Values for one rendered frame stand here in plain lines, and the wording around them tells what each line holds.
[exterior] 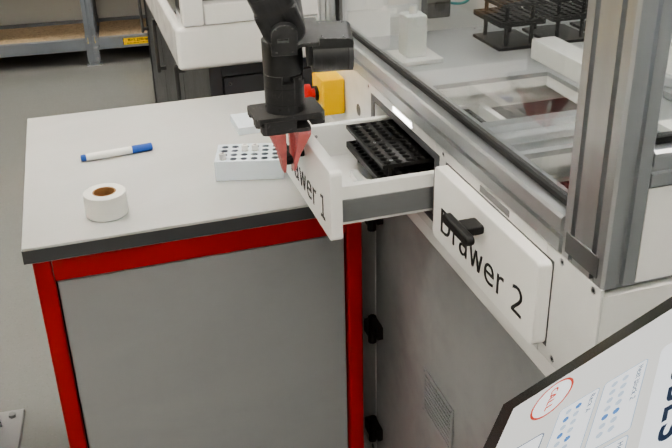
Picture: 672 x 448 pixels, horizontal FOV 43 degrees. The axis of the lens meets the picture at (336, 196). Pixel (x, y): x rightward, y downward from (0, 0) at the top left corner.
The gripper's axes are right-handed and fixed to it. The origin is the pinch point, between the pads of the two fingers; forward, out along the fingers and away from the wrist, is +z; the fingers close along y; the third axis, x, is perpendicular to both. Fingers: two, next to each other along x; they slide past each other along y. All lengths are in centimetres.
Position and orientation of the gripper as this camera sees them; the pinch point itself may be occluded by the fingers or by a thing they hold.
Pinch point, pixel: (288, 165)
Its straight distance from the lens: 128.1
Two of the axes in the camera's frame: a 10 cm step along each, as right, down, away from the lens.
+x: -3.0, -4.3, 8.5
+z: 0.3, 8.9, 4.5
